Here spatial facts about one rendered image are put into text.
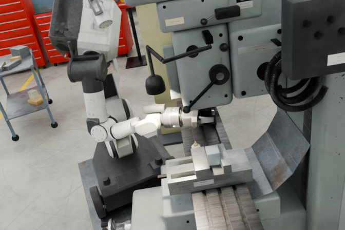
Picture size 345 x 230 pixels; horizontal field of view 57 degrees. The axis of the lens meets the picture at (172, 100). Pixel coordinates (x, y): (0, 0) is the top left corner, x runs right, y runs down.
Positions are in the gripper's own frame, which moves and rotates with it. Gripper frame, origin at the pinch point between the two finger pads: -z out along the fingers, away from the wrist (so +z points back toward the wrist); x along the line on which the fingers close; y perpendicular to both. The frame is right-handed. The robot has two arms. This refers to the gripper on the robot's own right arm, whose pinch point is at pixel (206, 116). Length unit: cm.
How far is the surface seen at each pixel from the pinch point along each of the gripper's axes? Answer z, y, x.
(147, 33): 69, 11, 160
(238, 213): -11.5, 26.5, -27.0
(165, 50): 11.0, -31.6, -4.4
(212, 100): -4.3, -12.2, -9.0
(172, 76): 10.3, -21.0, -4.4
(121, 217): 64, 82, 15
